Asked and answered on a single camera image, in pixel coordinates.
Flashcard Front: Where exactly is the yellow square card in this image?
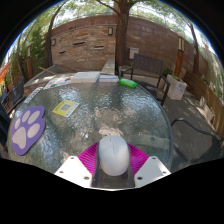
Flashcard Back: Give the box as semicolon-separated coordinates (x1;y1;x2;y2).
52;99;81;118

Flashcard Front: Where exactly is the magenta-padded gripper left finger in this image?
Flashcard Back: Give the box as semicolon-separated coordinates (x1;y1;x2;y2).
54;142;101;188

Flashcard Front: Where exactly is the small green bottle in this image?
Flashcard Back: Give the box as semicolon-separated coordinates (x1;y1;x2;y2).
119;77;138;89

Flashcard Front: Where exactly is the white computer mouse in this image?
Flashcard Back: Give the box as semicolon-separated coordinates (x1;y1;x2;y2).
97;134;131;177

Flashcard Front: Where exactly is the grey wall utility box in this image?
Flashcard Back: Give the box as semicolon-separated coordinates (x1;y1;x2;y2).
128;46;140;60

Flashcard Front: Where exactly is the white number plate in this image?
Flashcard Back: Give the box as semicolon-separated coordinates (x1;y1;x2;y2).
23;86;44;104

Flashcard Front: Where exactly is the black mesh chair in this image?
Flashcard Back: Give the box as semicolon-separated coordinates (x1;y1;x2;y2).
6;77;26;111

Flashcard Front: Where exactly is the large tree trunk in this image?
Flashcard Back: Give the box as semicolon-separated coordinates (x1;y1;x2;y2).
96;0;148;67

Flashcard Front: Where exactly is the white flat box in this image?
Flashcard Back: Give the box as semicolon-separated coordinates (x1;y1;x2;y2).
70;71;101;84

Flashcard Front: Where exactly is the wooden stick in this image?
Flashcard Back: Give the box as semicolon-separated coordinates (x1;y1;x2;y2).
38;66;56;76

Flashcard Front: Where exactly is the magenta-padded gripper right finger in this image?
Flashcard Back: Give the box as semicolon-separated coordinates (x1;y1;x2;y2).
128;143;172;189

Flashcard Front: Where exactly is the colourful picture sheet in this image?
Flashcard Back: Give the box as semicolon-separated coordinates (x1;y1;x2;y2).
43;75;74;90

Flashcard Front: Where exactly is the purple paw-shaped mouse pad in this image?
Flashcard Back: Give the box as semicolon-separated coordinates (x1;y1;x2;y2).
10;105;46;156

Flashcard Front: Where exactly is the dark wooden bench chair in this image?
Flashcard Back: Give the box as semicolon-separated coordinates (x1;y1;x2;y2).
120;53;172;107

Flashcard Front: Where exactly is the wooden garden lamp post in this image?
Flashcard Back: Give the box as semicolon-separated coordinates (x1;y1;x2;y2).
26;43;34;79
173;31;186;78

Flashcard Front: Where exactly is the white planter box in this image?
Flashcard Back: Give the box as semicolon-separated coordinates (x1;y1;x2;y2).
166;73;188;101

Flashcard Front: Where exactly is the small blue-white book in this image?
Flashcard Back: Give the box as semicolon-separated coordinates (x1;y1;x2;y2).
98;74;120;83

